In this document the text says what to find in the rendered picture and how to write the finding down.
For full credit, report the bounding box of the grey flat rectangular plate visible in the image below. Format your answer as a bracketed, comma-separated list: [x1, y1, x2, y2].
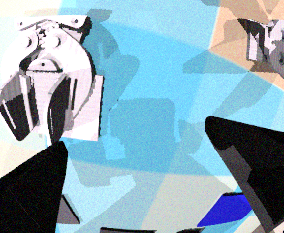
[56, 194, 80, 225]

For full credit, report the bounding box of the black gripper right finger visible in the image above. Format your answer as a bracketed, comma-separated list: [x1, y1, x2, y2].
[205, 116, 284, 233]

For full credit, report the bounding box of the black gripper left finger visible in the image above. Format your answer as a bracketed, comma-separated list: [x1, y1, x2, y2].
[0, 140, 68, 233]

